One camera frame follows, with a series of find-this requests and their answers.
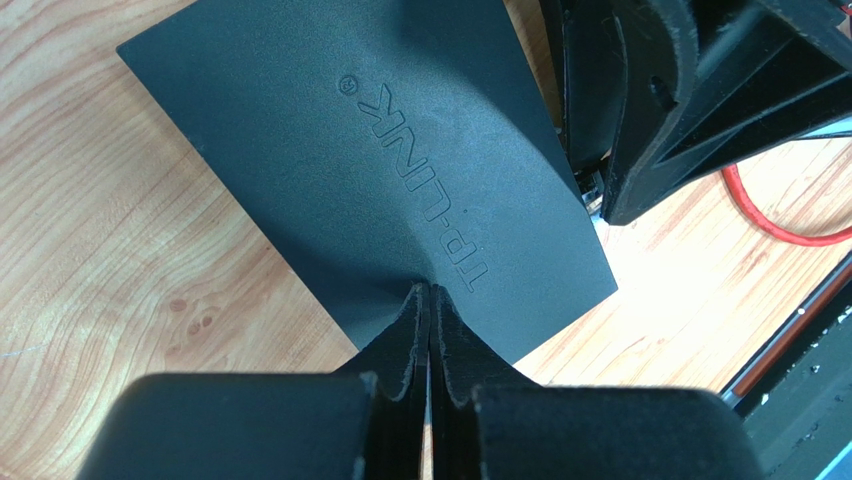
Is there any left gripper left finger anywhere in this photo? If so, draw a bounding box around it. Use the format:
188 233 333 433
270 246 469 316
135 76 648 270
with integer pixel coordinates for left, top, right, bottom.
80 284 429 479

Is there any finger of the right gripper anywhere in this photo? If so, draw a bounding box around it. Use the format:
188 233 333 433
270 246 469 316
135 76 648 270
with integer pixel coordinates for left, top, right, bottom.
539 0 626 174
601 1 851 226

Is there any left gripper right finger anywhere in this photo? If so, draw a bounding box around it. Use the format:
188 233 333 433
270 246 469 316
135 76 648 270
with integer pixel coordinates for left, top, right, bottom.
429 286 762 479

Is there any black network switch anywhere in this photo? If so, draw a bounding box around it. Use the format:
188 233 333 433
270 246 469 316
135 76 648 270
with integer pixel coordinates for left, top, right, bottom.
117 1 617 362

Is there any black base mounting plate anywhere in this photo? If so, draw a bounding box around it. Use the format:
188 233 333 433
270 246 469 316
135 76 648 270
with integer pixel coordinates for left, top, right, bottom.
721 256 851 479

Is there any red ethernet cable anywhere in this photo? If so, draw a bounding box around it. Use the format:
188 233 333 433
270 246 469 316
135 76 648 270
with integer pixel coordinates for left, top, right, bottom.
720 162 852 249

